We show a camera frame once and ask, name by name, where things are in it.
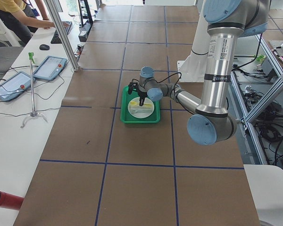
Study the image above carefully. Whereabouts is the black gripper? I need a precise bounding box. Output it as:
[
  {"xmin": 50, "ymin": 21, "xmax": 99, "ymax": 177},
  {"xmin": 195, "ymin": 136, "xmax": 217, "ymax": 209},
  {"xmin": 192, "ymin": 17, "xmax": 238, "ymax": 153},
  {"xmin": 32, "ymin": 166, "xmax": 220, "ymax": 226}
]
[{"xmin": 138, "ymin": 90, "xmax": 147, "ymax": 105}]

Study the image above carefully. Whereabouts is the yellow plastic spoon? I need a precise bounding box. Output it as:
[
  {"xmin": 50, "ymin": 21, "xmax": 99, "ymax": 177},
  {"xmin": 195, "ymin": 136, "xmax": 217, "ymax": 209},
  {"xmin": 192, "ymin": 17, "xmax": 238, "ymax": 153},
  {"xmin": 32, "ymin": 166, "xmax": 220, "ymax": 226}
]
[{"xmin": 129, "ymin": 100, "xmax": 153, "ymax": 107}]

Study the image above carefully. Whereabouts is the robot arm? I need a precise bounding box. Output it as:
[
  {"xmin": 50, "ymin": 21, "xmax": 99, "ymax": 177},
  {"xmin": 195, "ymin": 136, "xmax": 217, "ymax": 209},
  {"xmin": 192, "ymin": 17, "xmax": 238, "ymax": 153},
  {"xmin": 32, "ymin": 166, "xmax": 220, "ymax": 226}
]
[{"xmin": 129, "ymin": 0, "xmax": 270, "ymax": 145}]

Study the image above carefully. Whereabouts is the white round plate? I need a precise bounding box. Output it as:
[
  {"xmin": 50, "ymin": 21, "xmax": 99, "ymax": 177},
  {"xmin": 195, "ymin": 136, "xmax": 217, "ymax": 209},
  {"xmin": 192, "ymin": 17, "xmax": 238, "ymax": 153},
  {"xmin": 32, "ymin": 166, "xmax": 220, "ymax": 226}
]
[{"xmin": 127, "ymin": 97, "xmax": 154, "ymax": 119}]

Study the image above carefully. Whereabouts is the pale green plastic fork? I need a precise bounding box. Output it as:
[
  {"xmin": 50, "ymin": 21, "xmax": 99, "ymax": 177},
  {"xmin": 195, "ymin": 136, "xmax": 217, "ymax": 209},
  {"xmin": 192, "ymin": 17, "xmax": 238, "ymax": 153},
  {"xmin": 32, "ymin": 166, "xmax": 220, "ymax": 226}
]
[{"xmin": 130, "ymin": 108, "xmax": 152, "ymax": 114}]

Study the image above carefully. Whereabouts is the black power strip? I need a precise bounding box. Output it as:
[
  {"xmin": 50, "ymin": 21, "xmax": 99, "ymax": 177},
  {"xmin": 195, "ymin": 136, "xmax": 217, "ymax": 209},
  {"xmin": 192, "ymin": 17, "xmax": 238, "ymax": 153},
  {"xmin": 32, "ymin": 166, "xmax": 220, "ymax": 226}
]
[{"xmin": 78, "ymin": 23, "xmax": 92, "ymax": 42}]

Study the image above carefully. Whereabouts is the far blue teach pendant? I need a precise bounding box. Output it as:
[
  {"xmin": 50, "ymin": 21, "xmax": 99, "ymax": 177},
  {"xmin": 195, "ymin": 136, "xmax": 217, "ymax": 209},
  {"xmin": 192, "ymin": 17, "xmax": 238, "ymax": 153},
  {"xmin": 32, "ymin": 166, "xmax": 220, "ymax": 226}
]
[{"xmin": 33, "ymin": 56, "xmax": 67, "ymax": 81}]

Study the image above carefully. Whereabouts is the blue teach pendant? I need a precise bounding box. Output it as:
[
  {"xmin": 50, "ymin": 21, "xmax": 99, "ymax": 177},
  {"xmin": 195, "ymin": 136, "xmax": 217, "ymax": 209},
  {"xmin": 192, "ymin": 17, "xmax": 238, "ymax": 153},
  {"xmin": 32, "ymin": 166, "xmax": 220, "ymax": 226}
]
[
  {"xmin": 33, "ymin": 56, "xmax": 67, "ymax": 81},
  {"xmin": 0, "ymin": 71, "xmax": 31, "ymax": 102}
]

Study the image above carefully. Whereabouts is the black keyboard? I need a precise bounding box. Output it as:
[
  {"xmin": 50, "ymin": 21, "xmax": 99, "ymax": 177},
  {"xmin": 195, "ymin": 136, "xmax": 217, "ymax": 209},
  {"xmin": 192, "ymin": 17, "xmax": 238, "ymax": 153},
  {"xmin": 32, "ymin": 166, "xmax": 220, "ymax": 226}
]
[{"xmin": 50, "ymin": 21, "xmax": 73, "ymax": 44}]

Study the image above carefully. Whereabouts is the black computer mouse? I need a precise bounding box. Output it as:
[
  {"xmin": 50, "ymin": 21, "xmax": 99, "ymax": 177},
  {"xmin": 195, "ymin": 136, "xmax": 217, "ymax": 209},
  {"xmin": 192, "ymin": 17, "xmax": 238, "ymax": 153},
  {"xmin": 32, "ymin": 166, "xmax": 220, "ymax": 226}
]
[{"xmin": 39, "ymin": 44, "xmax": 50, "ymax": 51}]

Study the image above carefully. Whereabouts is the metal reacher grabber tool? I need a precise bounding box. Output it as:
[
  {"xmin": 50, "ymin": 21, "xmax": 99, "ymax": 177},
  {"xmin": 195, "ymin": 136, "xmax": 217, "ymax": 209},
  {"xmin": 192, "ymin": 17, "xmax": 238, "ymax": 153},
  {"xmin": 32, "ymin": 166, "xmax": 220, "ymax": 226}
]
[{"xmin": 20, "ymin": 52, "xmax": 48, "ymax": 128}]

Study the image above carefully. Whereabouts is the near blue teach pendant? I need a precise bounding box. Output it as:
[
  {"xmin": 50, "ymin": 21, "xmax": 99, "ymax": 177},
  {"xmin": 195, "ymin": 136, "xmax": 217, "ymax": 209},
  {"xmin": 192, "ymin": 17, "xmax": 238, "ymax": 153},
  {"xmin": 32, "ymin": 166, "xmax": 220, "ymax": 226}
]
[{"xmin": 0, "ymin": 71, "xmax": 31, "ymax": 102}]

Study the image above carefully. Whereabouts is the person in yellow shirt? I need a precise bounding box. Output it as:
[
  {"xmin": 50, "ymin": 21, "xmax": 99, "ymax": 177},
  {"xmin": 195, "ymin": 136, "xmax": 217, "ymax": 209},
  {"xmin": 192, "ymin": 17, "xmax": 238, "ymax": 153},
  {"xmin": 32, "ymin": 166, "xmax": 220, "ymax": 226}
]
[{"xmin": 0, "ymin": 0, "xmax": 55, "ymax": 45}]

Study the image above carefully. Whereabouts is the grey office chair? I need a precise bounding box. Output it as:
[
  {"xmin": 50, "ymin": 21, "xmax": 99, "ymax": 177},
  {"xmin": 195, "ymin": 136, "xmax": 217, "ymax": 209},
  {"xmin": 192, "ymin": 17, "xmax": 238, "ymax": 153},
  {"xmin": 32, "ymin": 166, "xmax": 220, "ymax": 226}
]
[{"xmin": 0, "ymin": 31, "xmax": 23, "ymax": 76}]

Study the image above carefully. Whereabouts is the red cylinder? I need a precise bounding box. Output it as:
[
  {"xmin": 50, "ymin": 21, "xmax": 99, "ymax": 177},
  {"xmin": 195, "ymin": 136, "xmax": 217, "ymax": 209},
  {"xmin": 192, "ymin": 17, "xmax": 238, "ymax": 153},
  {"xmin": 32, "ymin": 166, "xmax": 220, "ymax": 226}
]
[{"xmin": 0, "ymin": 191, "xmax": 24, "ymax": 210}]

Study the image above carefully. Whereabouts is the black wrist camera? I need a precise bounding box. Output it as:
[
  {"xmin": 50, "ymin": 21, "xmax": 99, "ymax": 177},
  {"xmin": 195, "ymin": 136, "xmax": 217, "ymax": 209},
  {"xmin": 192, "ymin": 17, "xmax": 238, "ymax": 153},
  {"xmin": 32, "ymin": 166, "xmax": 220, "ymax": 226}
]
[{"xmin": 128, "ymin": 82, "xmax": 139, "ymax": 95}]

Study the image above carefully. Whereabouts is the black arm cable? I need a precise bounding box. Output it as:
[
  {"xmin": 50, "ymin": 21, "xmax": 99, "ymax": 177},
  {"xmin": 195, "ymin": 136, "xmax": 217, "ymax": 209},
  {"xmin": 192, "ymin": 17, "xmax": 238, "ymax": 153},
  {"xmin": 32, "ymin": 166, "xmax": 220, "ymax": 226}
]
[{"xmin": 129, "ymin": 72, "xmax": 182, "ymax": 92}]

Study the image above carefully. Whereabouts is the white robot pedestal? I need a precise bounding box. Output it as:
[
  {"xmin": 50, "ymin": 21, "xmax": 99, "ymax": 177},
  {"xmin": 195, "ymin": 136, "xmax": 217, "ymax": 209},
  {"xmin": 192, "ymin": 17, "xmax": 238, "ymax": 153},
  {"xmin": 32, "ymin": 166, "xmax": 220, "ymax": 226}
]
[{"xmin": 177, "ymin": 0, "xmax": 210, "ymax": 82}]

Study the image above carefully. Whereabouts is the aluminium frame post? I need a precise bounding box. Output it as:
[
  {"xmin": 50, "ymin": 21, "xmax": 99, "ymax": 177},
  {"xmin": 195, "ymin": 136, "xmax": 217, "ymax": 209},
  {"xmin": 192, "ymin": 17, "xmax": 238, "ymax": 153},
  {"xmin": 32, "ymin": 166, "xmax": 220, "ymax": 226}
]
[{"xmin": 44, "ymin": 0, "xmax": 79, "ymax": 72}]

